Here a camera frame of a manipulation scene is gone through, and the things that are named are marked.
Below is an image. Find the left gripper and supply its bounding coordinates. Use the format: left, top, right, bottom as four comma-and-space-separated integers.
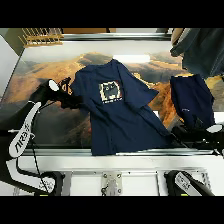
60, 94, 84, 110

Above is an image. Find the navy T-shirt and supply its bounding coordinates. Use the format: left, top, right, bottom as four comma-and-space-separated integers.
69, 59, 174, 157

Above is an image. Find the wooden rack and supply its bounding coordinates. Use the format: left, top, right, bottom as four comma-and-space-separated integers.
20, 28, 65, 47

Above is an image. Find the navy garment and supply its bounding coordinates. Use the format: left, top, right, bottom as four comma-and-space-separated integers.
169, 73, 216, 130

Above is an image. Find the dark grey garment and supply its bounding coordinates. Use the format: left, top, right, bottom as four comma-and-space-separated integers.
169, 28, 224, 81

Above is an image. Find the black cable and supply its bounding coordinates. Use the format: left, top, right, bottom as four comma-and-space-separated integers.
29, 131, 47, 192

